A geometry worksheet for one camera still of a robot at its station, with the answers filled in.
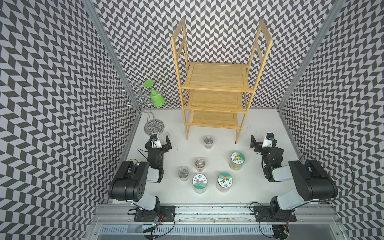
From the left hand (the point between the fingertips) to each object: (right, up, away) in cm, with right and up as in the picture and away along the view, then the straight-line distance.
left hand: (159, 137), depth 90 cm
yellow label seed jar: (+46, -12, -7) cm, 48 cm away
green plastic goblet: (-4, +25, +9) cm, 26 cm away
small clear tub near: (+16, -19, -9) cm, 26 cm away
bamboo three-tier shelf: (+33, +25, -4) cm, 41 cm away
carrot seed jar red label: (+38, -21, -14) cm, 45 cm away
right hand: (+61, 0, 0) cm, 61 cm away
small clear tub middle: (+25, -15, -6) cm, 30 cm away
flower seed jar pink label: (+25, -21, -15) cm, 36 cm away
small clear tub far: (+30, -4, +3) cm, 30 cm away
